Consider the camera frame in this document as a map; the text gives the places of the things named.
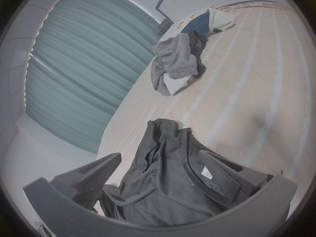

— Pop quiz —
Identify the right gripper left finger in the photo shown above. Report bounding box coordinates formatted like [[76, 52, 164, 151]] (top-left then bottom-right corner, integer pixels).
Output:
[[51, 153, 122, 209]]

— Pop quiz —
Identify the pile of clothes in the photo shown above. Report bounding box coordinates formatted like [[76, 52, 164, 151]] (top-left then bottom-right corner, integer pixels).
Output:
[[151, 6, 238, 96]]

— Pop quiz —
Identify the blue-green curtain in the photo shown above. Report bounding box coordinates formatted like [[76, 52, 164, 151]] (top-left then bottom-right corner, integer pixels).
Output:
[[24, 0, 164, 155]]

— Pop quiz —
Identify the black T-shirt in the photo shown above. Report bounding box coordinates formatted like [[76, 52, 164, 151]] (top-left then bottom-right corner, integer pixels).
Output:
[[100, 118, 290, 227]]

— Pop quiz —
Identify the bed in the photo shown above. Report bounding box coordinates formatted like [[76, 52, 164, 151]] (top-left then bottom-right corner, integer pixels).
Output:
[[96, 0, 313, 217]]

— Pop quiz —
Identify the grey bedside table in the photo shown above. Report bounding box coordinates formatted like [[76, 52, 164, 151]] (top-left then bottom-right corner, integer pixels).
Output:
[[159, 19, 172, 33]]

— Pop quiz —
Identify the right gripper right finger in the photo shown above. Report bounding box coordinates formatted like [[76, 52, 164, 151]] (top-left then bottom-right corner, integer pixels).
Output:
[[199, 150, 274, 195]]

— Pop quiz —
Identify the white printed pillow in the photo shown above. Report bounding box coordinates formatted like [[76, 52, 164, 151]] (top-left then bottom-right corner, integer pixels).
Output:
[[158, 8, 215, 44]]

